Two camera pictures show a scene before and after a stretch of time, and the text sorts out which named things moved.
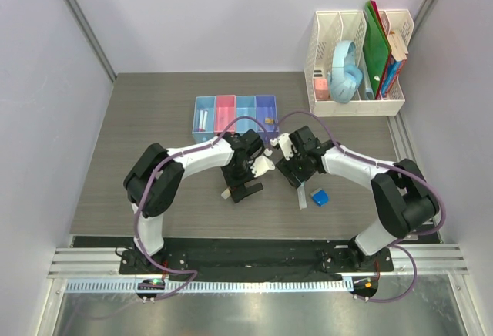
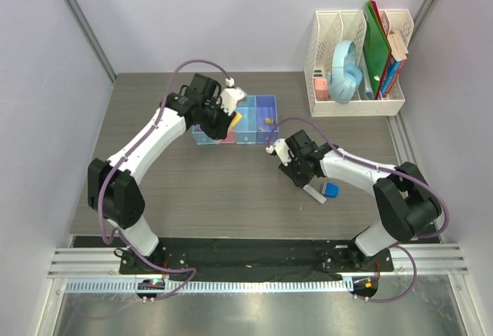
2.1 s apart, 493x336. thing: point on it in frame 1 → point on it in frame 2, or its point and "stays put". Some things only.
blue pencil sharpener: [320, 197] → [331, 190]
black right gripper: [286, 167] stays put
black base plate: [256, 258] stays put
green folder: [376, 49] stays put
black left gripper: [238, 189] → [220, 132]
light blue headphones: [346, 74] stays put
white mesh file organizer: [355, 62] stays put
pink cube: [321, 89] stays put
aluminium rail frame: [87, 269] stays put
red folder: [377, 12] stays put
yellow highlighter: [226, 193] → [238, 117]
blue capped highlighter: [302, 196] → [316, 196]
